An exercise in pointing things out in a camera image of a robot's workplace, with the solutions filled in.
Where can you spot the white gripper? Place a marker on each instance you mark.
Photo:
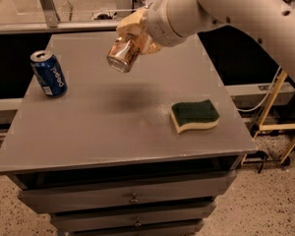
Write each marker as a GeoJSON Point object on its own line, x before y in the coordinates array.
{"type": "Point", "coordinates": [156, 20]}

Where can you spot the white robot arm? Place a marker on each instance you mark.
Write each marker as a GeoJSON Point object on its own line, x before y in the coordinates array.
{"type": "Point", "coordinates": [270, 23]}

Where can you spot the green and yellow sponge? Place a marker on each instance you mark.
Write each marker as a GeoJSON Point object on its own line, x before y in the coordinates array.
{"type": "Point", "coordinates": [200, 115]}

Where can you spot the blue Pepsi can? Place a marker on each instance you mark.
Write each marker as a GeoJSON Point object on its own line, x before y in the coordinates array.
{"type": "Point", "coordinates": [48, 72]}

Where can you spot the grey drawer cabinet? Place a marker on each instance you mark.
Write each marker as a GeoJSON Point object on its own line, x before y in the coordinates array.
{"type": "Point", "coordinates": [104, 159]}

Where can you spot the orange soda can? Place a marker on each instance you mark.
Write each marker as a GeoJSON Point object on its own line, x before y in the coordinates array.
{"type": "Point", "coordinates": [123, 53]}

